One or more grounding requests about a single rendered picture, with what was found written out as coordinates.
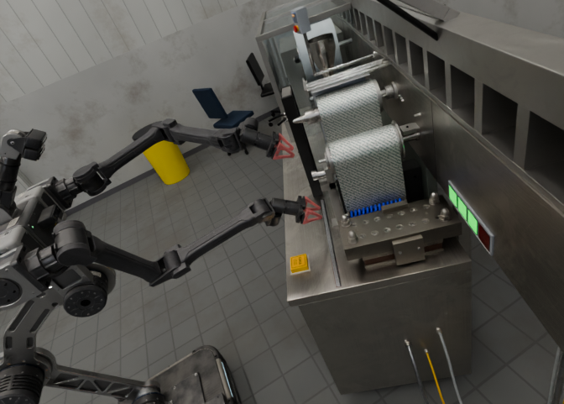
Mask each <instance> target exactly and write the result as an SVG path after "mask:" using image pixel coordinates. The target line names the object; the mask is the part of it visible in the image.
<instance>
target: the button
mask: <svg viewBox="0 0 564 404"><path fill-rule="evenodd" d="M290 270H291V272H292V273H295V272H300V271H303V270H309V267H308V259H307V255H306V254H301V255H297V256H293V257H290Z"/></svg>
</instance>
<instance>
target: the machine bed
mask: <svg viewBox="0 0 564 404"><path fill-rule="evenodd" d="M282 135H283V136H284V137H285V139H286V140H287V141H288V142H289V143H290V144H292V145H293V146H294V149H293V150H291V151H292V152H293V153H294V154H295V156H294V158H284V159H283V175H284V199H285V200H291V201H297V198H298V196H301V198H303V196H305V197H308V198H309V199H311V200H312V201H313V202H314V203H315V204H317V205H318V206H320V207H321V201H320V200H322V199H325V204H326V211H327V216H328V220H329V224H330V229H331V233H332V241H333V245H334V250H335V254H336V258H337V265H338V269H339V274H340V278H341V283H342V286H339V287H336V283H335V279H334V274H333V269H332V261H331V256H330V251H329V247H328V242H327V237H326V229H325V224H324V219H323V215H322V210H321V209H320V210H316V211H313V212H316V213H318V214H320V215H322V219H319V220H316V221H312V222H310V223H306V224H301V223H296V222H295V216H294V215H289V214H285V253H286V280H287V302H288V303H289V305H290V307H294V306H299V305H303V304H306V303H311V302H318V301H322V300H326V299H330V298H334V297H339V296H346V295H350V294H354V293H358V292H362V291H369V290H373V289H378V288H381V287H386V286H392V285H397V284H401V283H405V282H409V281H416V280H420V279H425V278H428V277H432V276H437V275H444V274H448V273H452V272H456V271H460V270H467V269H471V268H472V261H471V259H470V258H469V256H468V255H467V253H466V251H465V250H464V248H463V247H462V245H461V244H460V242H459V241H458V239H457V237H456V236H454V237H450V238H446V239H443V243H442V247H443V249H444V250H443V251H439V252H435V253H431V254H425V258H426V259H425V260H420V261H416V262H412V263H409V264H404V265H397V264H396V263H395V262H391V263H387V264H383V265H376V266H372V267H368V268H365V266H364V263H363V258H360V259H355V260H349V261H347V256H346V254H345V251H344V248H343V243H342V237H341V234H340V230H339V227H336V228H334V227H333V226H332V219H333V218H336V216H335V213H334V211H333V207H332V203H331V199H330V197H329V194H328V191H325V192H323V195H322V196H319V197H313V194H312V191H311V187H310V184H309V181H308V179H307V176H306V172H305V169H304V166H303V164H302V161H301V158H300V154H299V153H298V152H299V151H298V149H297V146H296V143H295V141H294V142H290V137H289V135H288V132H287V129H286V127H285V122H283V123H282ZM307 138H308V141H309V144H310V147H311V152H312V154H313V157H314V161H315V163H316V168H317V171H321V170H324V167H323V164H325V163H326V162H322V163H320V164H319V161H318V160H322V159H325V156H324V152H323V151H324V150H326V148H325V145H326V141H325V139H324V135H323V132H322V133H319V134H314V135H312V136H308V137H307ZM301 254H306V255H309V260H310V268H311V270H310V271H307V272H303V273H299V274H295V275H290V257H293V256H297V255H301Z"/></svg>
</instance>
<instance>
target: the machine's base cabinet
mask: <svg viewBox="0 0 564 404"><path fill-rule="evenodd" d="M298 307H299V309H300V311H301V313H302V315H303V317H304V319H305V322H306V324H307V326H308V328H309V329H310V331H311V334H312V336H313V338H314V340H315V342H316V345H317V347H318V349H319V350H320V352H321V355H322V357H323V359H324V361H325V363H326V366H327V368H328V369H329V371H330V373H331V375H332V378H333V380H334V382H335V384H336V386H337V389H338V390H339V392H340V394H341V395H344V394H349V393H354V392H360V391H370V390H375V389H380V388H385V387H391V386H400V385H405V384H411V383H416V382H418V381H417V379H416V376H415V371H414V368H413V365H412V363H411V359H410V355H409V352H408V349H407V348H406V347H405V343H406V342H411V344H412V347H411V348H412V351H413V354H414V357H415V362H416V364H417V367H418V371H419V373H420V377H421V381H427V380H434V375H433V373H432V370H431V366H430V363H429V360H428V358H427V356H426V354H425V353H424V349H428V350H429V352H430V353H429V356H430V359H431V363H432V366H433V369H434V371H435V374H436V378H437V379H441V378H447V377H452V376H451V372H450V369H449V365H448V363H447V357H446V354H445V351H444V348H443V346H442V343H441V339H440V336H439V334H437V333H436V329H438V328H440V329H441V330H442V334H441V335H442V337H443V339H444V342H445V345H446V349H447V352H448V355H449V358H450V361H451V364H452V370H453V374H454V376H458V375H467V374H471V353H472V268H471V269H467V270H460V271H456V272H452V273H448V274H444V275H437V276H432V277H428V278H425V279H420V280H416V281H409V282H405V283H401V284H397V285H392V286H386V287H381V288H378V289H373V290H369V291H362V292H358V293H354V294H350V295H346V296H339V297H334V298H330V299H326V300H322V301H318V302H311V303H306V304H303V305H299V306H298Z"/></svg>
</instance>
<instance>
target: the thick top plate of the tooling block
mask: <svg viewBox="0 0 564 404"><path fill-rule="evenodd" d="M438 197H439V200H440V203H439V204H437V205H431V204H430V203H429V201H430V199H429V198H426V199H423V200H419V201H416V202H410V203H408V207H406V208H402V209H399V210H395V211H392V212H386V213H382V210H379V211H376V212H370V213H366V214H363V215H359V216H356V217H353V218H349V219H350V222H351V225H350V226H349V227H346V228H344V227H343V226H342V223H341V220H340V221H337V222H338V226H339V230H340V234H341V237H342V243H343V248H344V251H345V254H346V256H347V261H349V260H355V259H360V258H363V257H367V256H371V255H375V254H382V253H385V252H389V251H393V245H392V241H393V240H396V239H403V238H407V237H410V236H415V235H418V234H421V236H422V237H423V242H424V244H425V243H429V242H432V241H437V240H440V239H446V238H450V237H454V236H458V235H462V221H461V220H460V219H459V217H458V216H457V215H456V214H455V212H454V211H453V209H452V208H451V206H450V205H449V203H448V202H447V200H446V199H445V197H444V196H443V195H439V196H438ZM444 207H445V208H447V209H448V210H449V213H450V216H451V220H450V221H449V222H442V221H441V220H440V219H439V217H440V213H441V210H442V209H443V208H444ZM349 231H354V232H355V234H356V235H357V236H358V242H357V243H356V244H350V243H349V242H348V233H349Z"/></svg>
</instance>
